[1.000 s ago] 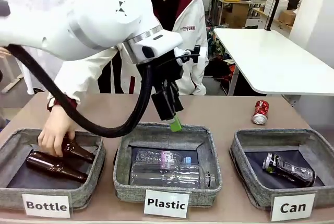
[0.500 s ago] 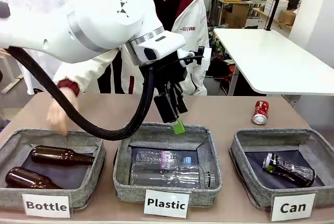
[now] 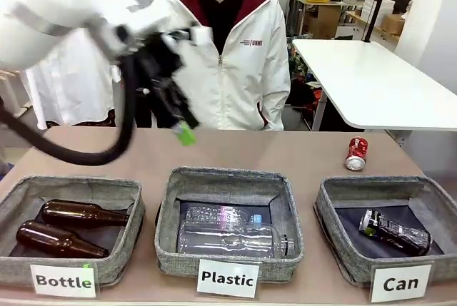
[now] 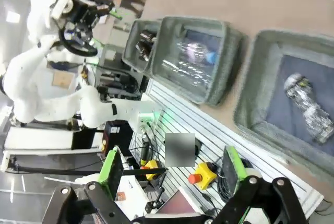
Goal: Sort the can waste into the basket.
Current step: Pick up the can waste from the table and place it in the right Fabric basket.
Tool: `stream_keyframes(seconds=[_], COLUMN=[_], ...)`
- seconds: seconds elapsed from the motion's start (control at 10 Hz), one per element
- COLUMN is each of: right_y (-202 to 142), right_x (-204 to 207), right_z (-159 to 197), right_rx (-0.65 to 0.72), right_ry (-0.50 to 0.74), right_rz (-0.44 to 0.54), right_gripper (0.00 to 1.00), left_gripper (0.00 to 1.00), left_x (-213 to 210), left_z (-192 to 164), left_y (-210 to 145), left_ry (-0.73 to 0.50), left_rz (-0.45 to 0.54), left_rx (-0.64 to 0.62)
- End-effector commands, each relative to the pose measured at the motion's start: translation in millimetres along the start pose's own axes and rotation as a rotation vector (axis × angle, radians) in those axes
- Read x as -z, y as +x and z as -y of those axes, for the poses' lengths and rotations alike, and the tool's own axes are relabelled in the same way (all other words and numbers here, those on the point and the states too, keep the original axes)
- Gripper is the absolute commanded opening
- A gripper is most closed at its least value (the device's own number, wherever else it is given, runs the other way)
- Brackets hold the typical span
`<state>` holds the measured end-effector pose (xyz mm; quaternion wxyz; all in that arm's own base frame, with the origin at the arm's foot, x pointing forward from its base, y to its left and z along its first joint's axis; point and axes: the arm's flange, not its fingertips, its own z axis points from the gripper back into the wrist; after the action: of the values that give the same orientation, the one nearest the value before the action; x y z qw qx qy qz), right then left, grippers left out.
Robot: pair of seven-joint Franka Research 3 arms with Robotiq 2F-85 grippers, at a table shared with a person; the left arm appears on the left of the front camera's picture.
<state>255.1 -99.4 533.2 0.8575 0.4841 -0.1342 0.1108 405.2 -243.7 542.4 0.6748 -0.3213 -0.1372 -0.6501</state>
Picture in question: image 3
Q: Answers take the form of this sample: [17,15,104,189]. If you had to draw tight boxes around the person in white coat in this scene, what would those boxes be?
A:
[20,58,121,131]

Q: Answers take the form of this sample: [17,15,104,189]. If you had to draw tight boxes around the small pink-label water bottle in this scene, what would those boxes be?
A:
[184,203,266,230]

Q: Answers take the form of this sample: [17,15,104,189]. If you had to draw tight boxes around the grey fabric basket labelled Bottle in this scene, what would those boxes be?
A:
[0,175,146,287]

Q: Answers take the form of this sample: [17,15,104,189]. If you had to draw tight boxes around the grey fabric basket labelled Plastic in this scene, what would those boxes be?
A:
[154,165,306,284]

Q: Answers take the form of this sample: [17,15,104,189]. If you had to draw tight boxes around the white Plastic label card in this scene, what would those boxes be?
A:
[196,258,261,300]

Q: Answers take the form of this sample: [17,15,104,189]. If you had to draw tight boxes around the person in white maroon jacket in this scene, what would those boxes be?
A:
[137,0,292,132]

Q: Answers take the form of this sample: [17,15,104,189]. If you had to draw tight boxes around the black stand pole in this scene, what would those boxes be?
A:
[361,0,394,44]

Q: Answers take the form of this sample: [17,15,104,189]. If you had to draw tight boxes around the wooden stool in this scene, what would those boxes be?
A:
[0,68,34,118]

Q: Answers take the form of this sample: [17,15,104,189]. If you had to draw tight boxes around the grey fabric basket labelled Can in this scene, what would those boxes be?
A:
[313,175,457,287]

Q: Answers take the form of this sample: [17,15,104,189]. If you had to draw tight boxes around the large cardboard box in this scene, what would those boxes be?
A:
[307,5,341,39]

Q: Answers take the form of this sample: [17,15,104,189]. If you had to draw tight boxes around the crushed black silver can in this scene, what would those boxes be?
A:
[358,208,433,257]

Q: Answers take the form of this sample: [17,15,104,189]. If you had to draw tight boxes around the large clear plastic bottle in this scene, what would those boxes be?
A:
[176,220,298,260]

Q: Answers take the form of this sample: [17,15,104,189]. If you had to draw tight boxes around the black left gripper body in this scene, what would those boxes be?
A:
[135,31,186,109]

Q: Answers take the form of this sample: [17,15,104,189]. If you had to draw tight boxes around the cardboard box on shelf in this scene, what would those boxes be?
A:
[380,13,407,36]

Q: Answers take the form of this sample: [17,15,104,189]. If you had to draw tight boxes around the white Can label card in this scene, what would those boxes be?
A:
[368,263,434,304]

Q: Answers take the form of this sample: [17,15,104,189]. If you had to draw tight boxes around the crushed red can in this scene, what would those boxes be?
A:
[343,136,370,172]

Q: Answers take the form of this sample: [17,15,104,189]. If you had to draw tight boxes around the white background table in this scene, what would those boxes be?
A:
[291,38,457,133]

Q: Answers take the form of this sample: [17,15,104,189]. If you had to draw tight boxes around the black corrugated cable hose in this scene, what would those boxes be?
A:
[0,54,141,167]

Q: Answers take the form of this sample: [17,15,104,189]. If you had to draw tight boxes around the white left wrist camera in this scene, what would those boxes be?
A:
[188,25,214,47]

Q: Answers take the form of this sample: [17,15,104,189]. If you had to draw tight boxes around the white Bottle label card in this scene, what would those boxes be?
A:
[29,263,99,299]

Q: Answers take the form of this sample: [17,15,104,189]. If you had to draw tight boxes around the brown glass bottle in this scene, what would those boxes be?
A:
[15,220,110,260]
[40,199,131,228]

